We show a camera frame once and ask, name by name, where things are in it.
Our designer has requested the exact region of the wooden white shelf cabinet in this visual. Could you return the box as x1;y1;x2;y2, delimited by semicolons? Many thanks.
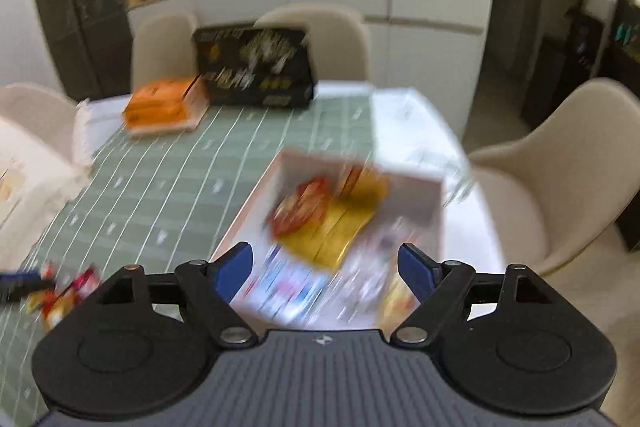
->
112;0;501;128

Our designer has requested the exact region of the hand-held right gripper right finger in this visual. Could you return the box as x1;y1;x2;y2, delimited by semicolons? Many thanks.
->
390;243;551;348

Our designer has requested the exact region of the white red-edged snack packet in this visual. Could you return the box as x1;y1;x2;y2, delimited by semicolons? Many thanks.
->
240;247;341;328

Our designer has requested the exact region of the pink cardboard box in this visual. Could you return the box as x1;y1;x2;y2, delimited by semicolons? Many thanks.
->
210;147;447;330

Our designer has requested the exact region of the blue purple snack packet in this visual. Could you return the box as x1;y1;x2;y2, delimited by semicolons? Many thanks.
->
340;227;401;308

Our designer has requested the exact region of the small yellow red snack packet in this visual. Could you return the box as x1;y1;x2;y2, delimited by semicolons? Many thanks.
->
25;262;103;333

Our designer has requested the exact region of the large black snack bag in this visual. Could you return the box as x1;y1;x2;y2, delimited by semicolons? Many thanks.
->
192;24;321;109

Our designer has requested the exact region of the green checkered tablecloth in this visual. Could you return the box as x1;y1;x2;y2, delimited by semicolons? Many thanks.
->
0;79;506;313

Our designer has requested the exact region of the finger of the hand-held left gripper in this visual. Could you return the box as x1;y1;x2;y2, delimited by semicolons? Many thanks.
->
0;271;56;304

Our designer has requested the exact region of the glass fish tank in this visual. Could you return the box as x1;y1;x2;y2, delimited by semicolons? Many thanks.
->
607;0;640;72

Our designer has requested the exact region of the orange yellow snack packet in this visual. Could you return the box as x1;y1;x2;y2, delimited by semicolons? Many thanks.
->
337;164;391;208

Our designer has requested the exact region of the large yellow snack packet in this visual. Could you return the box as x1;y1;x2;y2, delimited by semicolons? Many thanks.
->
275;199;378;270

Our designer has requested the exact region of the tan snack clear packet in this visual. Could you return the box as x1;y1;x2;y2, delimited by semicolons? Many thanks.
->
380;282;420;330

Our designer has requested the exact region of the black water dispenser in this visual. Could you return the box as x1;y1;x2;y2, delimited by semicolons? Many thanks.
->
522;7;608;128

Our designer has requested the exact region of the dark glass cabinet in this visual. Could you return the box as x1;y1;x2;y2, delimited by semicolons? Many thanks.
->
25;0;133;100

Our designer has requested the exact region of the orange cardboard box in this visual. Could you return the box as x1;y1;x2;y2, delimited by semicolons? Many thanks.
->
122;76;211;138

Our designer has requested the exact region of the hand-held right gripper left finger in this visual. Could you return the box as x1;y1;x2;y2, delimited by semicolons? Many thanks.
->
102;242;258;350

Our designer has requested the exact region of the beige chair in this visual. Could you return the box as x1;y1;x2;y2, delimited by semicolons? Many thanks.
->
255;4;372;82
0;84;81;158
130;11;198;92
467;77;640;278

